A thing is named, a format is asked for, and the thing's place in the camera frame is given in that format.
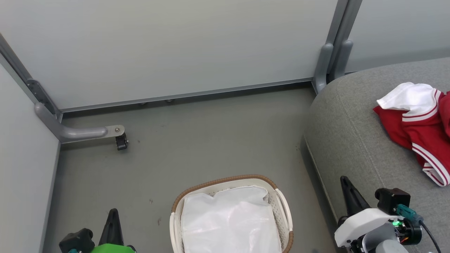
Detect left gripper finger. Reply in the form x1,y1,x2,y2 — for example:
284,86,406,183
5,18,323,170
98,208,124,246

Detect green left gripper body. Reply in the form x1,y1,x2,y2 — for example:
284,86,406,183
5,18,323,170
90,244,137,253

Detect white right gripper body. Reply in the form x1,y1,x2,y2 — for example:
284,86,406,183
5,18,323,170
334,208,405,249

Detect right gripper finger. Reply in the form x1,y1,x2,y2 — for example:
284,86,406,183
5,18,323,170
340,176,371,217

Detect red and white garment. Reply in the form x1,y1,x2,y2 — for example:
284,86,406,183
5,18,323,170
373,82,450,187

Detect grey fabric sofa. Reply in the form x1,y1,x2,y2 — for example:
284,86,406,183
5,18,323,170
304,57,450,253

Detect small black caster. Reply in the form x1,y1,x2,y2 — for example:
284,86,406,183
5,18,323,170
115,134,129,151

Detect long grey partition support leg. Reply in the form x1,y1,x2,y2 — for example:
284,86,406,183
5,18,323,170
34,102,126,144

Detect white basket liner cloth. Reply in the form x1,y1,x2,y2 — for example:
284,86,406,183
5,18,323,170
180,186,283,253

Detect white wicker-rimmed laundry basket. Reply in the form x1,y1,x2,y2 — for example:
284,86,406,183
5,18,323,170
169,175,294,253

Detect short grey partition support leg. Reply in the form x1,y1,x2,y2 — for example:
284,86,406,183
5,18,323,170
314,43,334,95
334,40,353,80

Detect teal cable connector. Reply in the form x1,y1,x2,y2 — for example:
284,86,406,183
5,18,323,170
396,204,424,225

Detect thin black cable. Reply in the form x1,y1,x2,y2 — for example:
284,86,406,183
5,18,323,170
418,220,442,253

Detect grey partition bottom rail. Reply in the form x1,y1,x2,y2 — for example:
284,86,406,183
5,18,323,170
60,78,314,113

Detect grey double partition post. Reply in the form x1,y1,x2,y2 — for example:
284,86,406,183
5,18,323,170
325,0,363,83

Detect grey hinged partition post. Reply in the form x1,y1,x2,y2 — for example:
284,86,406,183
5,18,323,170
0,33,63,122

